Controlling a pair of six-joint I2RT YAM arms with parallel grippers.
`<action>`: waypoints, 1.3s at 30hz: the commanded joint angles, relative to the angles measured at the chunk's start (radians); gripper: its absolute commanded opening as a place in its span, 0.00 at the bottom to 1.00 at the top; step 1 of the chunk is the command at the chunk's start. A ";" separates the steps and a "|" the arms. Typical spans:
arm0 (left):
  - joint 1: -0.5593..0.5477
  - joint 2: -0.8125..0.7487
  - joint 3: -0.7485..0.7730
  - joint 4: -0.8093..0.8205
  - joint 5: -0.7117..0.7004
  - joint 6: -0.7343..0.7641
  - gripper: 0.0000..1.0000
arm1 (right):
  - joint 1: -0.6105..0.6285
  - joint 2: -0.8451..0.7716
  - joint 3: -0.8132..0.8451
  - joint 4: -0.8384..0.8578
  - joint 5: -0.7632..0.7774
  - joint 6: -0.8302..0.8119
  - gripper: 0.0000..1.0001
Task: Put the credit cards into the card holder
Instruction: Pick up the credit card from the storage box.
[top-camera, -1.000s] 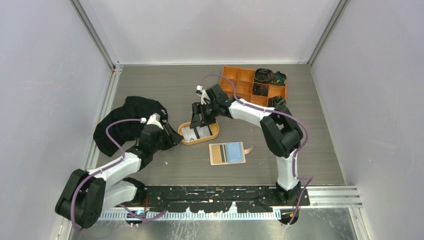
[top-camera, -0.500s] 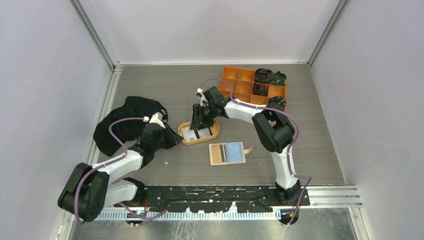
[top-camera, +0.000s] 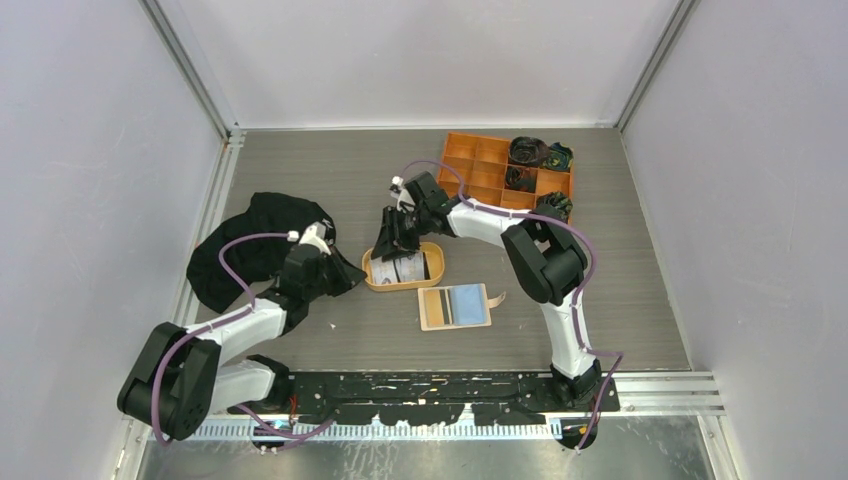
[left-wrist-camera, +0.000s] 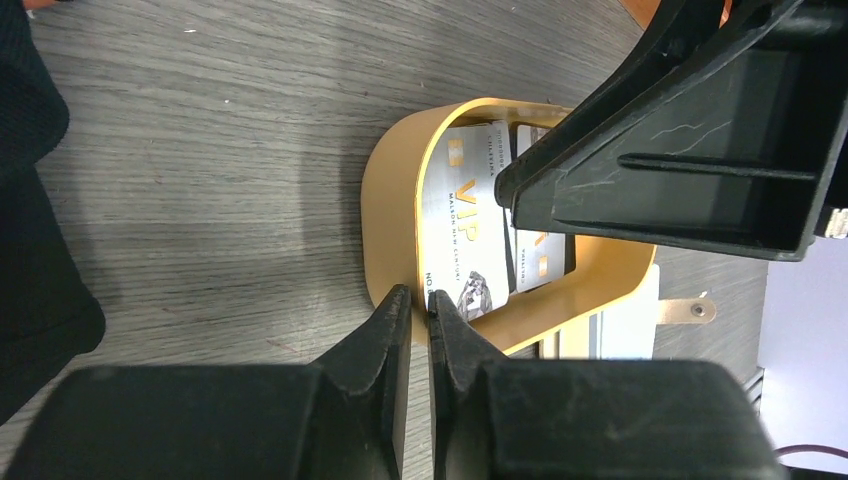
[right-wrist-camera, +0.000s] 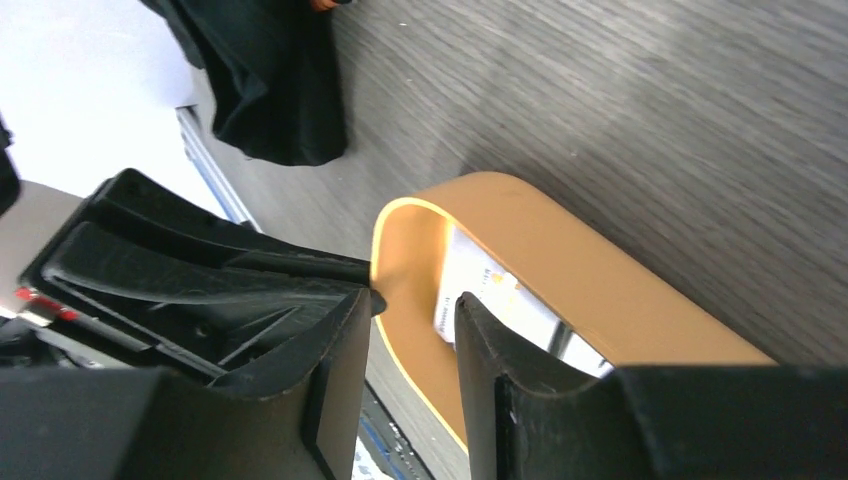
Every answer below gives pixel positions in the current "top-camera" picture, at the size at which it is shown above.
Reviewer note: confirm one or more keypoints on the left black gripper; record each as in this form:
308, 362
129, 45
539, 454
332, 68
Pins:
348, 274

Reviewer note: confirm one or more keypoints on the beige leather card holder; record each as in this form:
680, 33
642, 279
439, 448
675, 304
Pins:
470, 306

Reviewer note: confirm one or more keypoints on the dark rolled tie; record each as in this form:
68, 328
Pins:
528, 151
521, 179

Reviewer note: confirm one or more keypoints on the orange credit card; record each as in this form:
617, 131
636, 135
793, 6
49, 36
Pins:
437, 308

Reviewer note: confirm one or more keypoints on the black cloth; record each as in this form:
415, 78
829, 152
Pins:
252, 260

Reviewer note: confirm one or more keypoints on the orange compartment organizer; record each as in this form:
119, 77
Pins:
476, 165

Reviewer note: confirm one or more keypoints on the green patterned rolled tie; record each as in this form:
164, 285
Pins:
560, 158

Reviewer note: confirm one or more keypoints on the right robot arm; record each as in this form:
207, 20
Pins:
547, 260

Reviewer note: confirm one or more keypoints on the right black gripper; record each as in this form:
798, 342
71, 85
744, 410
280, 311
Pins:
391, 241

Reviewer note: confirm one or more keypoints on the dark rolled tie middle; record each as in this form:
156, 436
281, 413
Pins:
521, 179

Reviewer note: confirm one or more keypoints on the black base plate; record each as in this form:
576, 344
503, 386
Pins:
430, 398

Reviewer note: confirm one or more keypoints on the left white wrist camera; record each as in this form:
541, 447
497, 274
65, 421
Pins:
315, 235

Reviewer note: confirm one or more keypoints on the silver credit card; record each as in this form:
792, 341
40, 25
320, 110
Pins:
384, 272

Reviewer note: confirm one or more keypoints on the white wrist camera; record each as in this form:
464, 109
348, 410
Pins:
315, 235
398, 190

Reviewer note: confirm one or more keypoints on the dark rolled tie top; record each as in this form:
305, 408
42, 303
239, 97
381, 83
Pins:
528, 151

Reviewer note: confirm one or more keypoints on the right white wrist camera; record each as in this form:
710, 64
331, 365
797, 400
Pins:
398, 190

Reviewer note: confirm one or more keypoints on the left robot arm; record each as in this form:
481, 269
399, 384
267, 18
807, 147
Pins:
182, 375

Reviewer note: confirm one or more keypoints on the yellow oval tray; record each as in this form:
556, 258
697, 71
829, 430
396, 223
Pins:
436, 265

